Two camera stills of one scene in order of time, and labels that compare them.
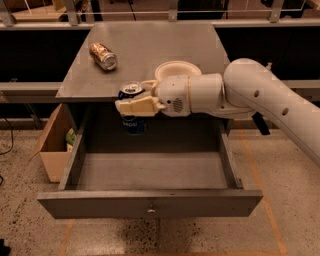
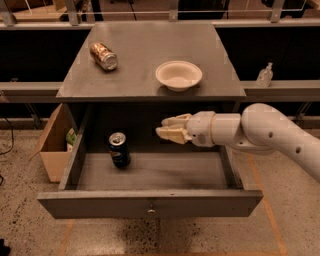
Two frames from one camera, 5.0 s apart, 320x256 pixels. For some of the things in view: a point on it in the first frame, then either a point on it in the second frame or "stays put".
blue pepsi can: (132, 125) -> (119, 149)
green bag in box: (70, 136) stays put
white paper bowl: (176, 68) stays put
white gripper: (172, 95) -> (200, 128)
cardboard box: (52, 145) stays put
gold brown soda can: (103, 56) stays put
